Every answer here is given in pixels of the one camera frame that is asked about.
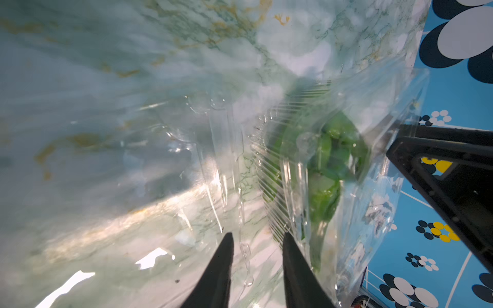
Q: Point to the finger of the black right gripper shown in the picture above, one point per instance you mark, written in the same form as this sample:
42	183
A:
446	133
463	197

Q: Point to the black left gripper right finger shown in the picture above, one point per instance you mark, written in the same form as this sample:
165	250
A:
301	287

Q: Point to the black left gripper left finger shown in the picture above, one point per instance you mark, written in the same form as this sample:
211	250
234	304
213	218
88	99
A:
214	287

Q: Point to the clear clamshell with peppers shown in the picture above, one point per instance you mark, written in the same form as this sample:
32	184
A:
321	165
164	189

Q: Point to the clear clamshell with peppers front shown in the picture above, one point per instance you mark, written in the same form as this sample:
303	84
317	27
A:
164	189

